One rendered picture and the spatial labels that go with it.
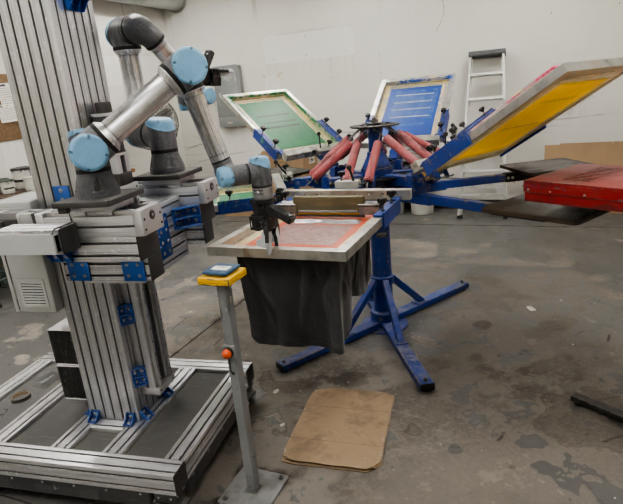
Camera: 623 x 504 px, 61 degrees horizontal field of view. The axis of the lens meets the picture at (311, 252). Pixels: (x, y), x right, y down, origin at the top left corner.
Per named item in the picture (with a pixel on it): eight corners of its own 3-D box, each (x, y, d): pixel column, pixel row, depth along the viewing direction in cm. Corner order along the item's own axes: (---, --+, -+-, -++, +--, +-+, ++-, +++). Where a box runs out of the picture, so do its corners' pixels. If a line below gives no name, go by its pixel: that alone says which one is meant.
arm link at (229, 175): (215, 186, 194) (244, 182, 198) (222, 190, 184) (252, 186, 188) (212, 165, 192) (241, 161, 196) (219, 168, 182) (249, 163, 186)
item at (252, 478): (265, 515, 203) (232, 284, 175) (216, 503, 212) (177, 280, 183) (289, 477, 222) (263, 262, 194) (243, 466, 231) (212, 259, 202)
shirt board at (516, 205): (621, 219, 235) (623, 202, 233) (575, 241, 213) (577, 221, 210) (400, 191, 339) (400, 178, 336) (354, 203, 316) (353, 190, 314)
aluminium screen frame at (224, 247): (346, 262, 188) (345, 251, 186) (207, 255, 210) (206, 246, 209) (398, 209, 256) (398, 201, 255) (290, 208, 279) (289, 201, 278)
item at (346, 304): (346, 352, 212) (338, 252, 200) (338, 351, 214) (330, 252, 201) (377, 306, 252) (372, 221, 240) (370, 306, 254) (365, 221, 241)
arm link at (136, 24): (147, 3, 209) (222, 92, 244) (131, 7, 215) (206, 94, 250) (132, 23, 205) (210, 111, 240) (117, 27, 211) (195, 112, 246)
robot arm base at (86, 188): (66, 200, 181) (59, 172, 178) (93, 191, 195) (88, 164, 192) (104, 199, 177) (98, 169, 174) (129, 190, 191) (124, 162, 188)
